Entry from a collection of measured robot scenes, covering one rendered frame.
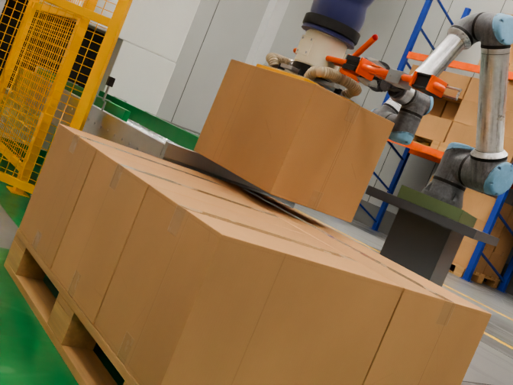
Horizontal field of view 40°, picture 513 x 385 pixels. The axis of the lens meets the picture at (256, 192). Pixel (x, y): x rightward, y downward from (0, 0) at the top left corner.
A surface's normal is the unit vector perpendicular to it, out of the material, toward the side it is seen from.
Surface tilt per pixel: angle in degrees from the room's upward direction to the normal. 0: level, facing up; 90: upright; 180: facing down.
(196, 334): 90
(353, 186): 91
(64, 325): 90
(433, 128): 90
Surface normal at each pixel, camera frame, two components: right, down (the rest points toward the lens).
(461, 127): -0.74, -0.25
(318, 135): 0.51, 0.29
